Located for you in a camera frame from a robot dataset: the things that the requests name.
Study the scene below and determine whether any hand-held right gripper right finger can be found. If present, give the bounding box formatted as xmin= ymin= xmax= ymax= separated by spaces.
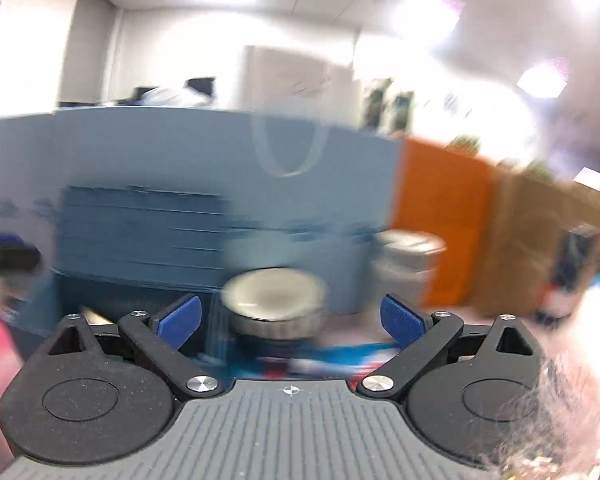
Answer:
xmin=356 ymin=294 xmax=546 ymax=402

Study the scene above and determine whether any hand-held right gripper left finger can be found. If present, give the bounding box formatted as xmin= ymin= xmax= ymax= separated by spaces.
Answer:
xmin=45 ymin=295 xmax=226 ymax=403

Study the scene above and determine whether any blue plastic storage box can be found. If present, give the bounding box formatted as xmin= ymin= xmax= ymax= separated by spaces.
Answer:
xmin=50 ymin=184 xmax=237 ymax=380

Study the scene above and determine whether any white bowl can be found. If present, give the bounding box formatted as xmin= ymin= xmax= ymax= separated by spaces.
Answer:
xmin=221 ymin=269 xmax=327 ymax=339

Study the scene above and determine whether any grey ribbed cup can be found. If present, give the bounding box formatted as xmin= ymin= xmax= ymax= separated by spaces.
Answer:
xmin=371 ymin=229 xmax=449 ymax=307

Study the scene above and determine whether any colourful printed mat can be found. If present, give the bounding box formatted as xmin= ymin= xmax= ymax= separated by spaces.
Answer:
xmin=200 ymin=341 xmax=402 ymax=382

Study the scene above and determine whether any orange box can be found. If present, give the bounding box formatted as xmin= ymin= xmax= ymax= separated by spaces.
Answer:
xmin=389 ymin=137 xmax=497 ymax=307

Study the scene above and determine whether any brown cardboard box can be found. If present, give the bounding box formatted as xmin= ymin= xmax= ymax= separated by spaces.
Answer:
xmin=472 ymin=167 xmax=600 ymax=317

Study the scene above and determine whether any large blue foam board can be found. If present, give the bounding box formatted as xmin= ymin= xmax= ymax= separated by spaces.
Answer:
xmin=50 ymin=107 xmax=405 ymax=315

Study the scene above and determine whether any navy blue bottle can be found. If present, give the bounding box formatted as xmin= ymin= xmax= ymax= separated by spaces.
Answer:
xmin=544 ymin=226 xmax=600 ymax=322

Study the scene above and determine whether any clear plastic bag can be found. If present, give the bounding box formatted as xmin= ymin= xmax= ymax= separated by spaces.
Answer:
xmin=480 ymin=349 xmax=600 ymax=480

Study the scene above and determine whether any white cloth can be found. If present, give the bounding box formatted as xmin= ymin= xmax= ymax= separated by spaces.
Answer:
xmin=134 ymin=86 xmax=212 ymax=107

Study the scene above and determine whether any black monitor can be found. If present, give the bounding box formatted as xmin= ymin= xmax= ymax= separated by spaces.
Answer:
xmin=186 ymin=76 xmax=217 ymax=97

